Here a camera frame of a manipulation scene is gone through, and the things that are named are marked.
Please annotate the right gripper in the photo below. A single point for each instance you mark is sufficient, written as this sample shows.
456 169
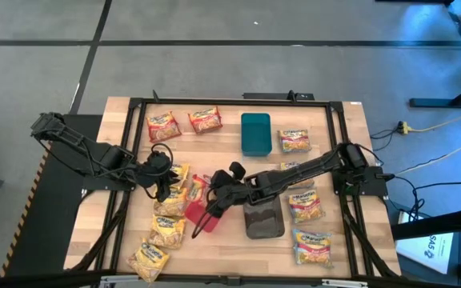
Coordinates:
232 188

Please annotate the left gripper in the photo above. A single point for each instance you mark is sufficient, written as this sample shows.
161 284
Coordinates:
158 166

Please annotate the yellow Maruchan noodle pack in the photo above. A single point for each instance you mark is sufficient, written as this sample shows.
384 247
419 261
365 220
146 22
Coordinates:
166 232
181 172
147 261
170 204

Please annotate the red plastic bin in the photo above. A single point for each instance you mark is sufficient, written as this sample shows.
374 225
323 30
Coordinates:
192 214

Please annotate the dark grey plastic bin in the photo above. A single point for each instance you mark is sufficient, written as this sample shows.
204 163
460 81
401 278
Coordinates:
264 220

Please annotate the teal plastic bin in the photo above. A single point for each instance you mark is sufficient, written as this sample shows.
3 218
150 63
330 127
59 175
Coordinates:
256 134

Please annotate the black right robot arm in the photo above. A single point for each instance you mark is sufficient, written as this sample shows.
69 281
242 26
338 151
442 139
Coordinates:
294 172

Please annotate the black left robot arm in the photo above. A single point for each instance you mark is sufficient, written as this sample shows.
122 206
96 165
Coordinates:
94 154

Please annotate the black hazard-edged floor mat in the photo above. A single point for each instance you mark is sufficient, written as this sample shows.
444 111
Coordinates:
54 224

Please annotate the black crossbar with brackets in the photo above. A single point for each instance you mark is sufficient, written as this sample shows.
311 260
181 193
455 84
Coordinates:
34 280

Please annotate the yellow power strip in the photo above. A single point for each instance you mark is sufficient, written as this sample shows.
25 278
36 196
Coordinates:
404 128

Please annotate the white printed sign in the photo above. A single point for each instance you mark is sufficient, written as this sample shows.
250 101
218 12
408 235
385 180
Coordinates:
426 248

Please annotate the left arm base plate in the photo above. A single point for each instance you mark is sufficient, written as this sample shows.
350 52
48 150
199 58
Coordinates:
106 184

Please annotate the black aluminium table frame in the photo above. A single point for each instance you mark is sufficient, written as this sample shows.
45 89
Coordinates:
214 101

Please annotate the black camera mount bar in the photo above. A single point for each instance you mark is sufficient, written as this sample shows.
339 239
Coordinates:
278 96

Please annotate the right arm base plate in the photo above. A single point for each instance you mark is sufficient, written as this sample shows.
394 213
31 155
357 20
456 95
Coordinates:
370 182

